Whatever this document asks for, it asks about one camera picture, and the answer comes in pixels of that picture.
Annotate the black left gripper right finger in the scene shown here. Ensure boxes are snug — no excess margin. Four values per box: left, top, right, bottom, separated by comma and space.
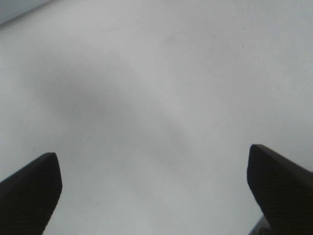
246, 144, 313, 235

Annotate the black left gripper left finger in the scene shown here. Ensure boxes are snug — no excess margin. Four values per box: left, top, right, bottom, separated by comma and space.
0, 153, 62, 235

